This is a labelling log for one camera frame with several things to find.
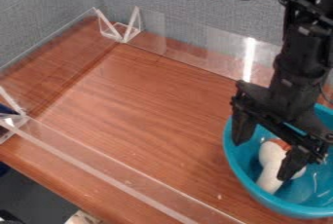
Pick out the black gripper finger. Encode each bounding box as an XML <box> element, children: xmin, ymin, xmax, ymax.
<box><xmin>232</xmin><ymin>108</ymin><xmax>257</xmax><ymax>146</ymax></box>
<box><xmin>277</xmin><ymin>145</ymin><xmax>316</xmax><ymax>181</ymax></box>

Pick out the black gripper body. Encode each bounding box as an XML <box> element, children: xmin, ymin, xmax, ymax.
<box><xmin>230</xmin><ymin>56</ymin><xmax>333</xmax><ymax>163</ymax></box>

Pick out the white red plush mushroom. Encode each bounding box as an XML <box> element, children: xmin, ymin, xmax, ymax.
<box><xmin>257</xmin><ymin>138</ymin><xmax>292</xmax><ymax>194</ymax></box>

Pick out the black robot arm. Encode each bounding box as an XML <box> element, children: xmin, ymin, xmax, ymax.
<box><xmin>230</xmin><ymin>0</ymin><xmax>333</xmax><ymax>181</ymax></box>

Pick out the blue plastic bowl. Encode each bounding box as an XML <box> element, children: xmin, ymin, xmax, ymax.
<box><xmin>222</xmin><ymin>102</ymin><xmax>333</xmax><ymax>220</ymax></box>

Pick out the clear acrylic back barrier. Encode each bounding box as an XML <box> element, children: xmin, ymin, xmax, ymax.
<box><xmin>94</xmin><ymin>7</ymin><xmax>280</xmax><ymax>87</ymax></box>

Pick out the clear acrylic barrier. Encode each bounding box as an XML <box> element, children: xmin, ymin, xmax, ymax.
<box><xmin>0</xmin><ymin>7</ymin><xmax>98</xmax><ymax>71</ymax></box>
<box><xmin>0</xmin><ymin>86</ymin><xmax>249</xmax><ymax>224</ymax></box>
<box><xmin>94</xmin><ymin>7</ymin><xmax>280</xmax><ymax>87</ymax></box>

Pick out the clear acrylic left barrier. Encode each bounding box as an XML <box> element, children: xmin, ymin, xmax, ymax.
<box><xmin>0</xmin><ymin>7</ymin><xmax>98</xmax><ymax>71</ymax></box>

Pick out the clear acrylic front barrier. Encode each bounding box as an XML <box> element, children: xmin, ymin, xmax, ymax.
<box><xmin>0</xmin><ymin>86</ymin><xmax>249</xmax><ymax>224</ymax></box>

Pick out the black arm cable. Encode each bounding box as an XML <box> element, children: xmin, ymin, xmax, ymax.
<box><xmin>319</xmin><ymin>75</ymin><xmax>333</xmax><ymax>105</ymax></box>

